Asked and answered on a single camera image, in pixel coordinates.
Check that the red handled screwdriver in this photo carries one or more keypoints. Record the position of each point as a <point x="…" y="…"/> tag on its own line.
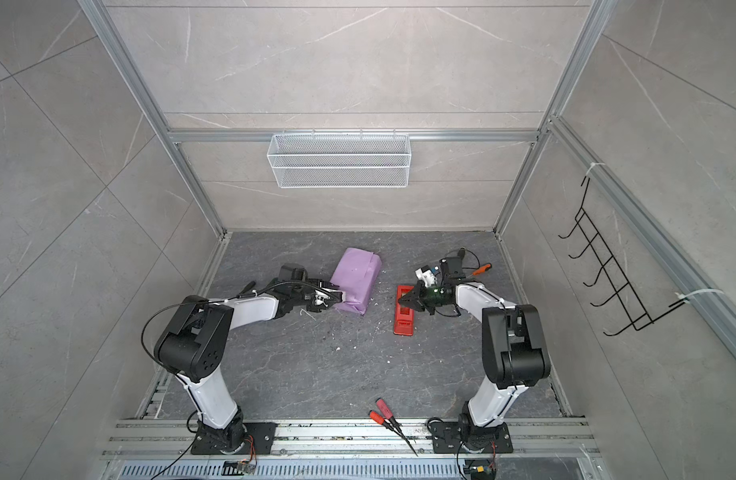
<point x="382" y="421"/>

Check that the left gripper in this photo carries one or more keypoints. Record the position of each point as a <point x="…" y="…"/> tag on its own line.
<point x="316" y="308"/>

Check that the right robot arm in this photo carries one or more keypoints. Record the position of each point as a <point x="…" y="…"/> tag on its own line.
<point x="513" y="352"/>

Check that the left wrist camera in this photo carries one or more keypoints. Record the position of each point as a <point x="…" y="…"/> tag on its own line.
<point x="326" y="298"/>

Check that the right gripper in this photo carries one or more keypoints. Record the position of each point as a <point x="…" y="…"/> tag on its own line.
<point x="418" y="293"/>

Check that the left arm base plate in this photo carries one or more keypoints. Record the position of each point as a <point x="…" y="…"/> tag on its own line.
<point x="236" y="439"/>

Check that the small black tool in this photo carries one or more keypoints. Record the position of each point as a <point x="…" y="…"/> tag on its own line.
<point x="248" y="291"/>

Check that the white wire mesh basket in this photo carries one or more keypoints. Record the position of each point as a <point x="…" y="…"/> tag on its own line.
<point x="340" y="160"/>

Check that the orange handled screwdriver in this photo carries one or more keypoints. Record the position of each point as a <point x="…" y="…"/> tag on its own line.
<point x="482" y="269"/>

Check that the aluminium mounting rail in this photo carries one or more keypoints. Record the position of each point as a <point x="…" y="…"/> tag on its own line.
<point x="357" y="438"/>

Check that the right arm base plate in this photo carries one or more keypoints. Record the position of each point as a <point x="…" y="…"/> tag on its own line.
<point x="452" y="437"/>

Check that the black wire hook rack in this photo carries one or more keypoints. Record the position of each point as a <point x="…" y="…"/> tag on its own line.
<point x="611" y="273"/>

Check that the red tape dispenser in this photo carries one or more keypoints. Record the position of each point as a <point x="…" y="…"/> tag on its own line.
<point x="404" y="316"/>

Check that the pink wrapping paper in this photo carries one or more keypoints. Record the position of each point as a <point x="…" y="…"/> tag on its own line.
<point x="355" y="275"/>

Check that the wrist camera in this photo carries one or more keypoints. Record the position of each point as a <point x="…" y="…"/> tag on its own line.
<point x="326" y="298"/>
<point x="449" y="271"/>

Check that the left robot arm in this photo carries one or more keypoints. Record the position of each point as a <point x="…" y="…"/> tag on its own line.
<point x="192" y="345"/>

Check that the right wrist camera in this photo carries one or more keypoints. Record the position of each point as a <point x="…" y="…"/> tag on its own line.
<point x="449" y="271"/>

